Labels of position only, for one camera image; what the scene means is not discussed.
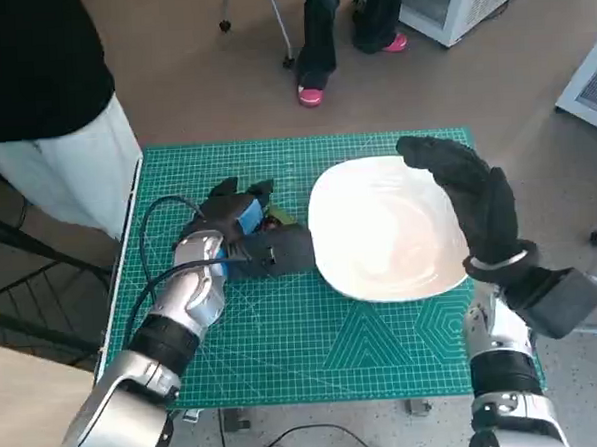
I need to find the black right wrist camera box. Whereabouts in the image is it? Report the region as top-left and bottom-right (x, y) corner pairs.
(500, 265), (597, 343)

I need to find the curved black floor cable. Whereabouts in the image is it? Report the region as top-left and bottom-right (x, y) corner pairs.
(251, 421), (374, 447)

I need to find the standing person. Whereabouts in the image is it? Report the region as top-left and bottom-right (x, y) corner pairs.
(0, 0), (148, 248)

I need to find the wheeled chair base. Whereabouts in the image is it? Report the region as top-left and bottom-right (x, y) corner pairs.
(216, 0), (299, 72)

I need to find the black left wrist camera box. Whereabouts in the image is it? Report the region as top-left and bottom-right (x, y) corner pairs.
(223, 226), (316, 281)

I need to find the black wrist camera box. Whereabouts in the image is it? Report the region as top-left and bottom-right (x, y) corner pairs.
(500, 265), (597, 343)
(223, 226), (316, 281)

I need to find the seated person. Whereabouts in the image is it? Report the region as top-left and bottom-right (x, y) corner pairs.
(290, 0), (413, 108)

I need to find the red toy grape bunch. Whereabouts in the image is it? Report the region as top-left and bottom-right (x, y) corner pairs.
(260, 204), (308, 232)

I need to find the large white mesh cabinet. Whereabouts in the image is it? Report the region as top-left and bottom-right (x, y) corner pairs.
(396, 0), (550, 52)

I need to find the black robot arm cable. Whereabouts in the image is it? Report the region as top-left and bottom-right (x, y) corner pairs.
(121, 189), (258, 344)

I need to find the small white mesh cabinet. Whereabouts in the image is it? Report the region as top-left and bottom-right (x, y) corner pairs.
(551, 30), (597, 141)

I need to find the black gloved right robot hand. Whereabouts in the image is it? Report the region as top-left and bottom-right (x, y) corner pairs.
(396, 130), (525, 269)

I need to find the beige wooden board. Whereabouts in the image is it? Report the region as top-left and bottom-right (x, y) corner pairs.
(0, 336), (104, 447)

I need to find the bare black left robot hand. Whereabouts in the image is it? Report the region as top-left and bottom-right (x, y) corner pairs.
(193, 174), (280, 241)

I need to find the green cutting mat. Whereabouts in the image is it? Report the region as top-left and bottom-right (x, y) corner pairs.
(81, 123), (546, 413)

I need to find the white square plate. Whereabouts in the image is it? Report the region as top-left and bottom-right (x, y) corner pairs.
(304, 151), (473, 308)

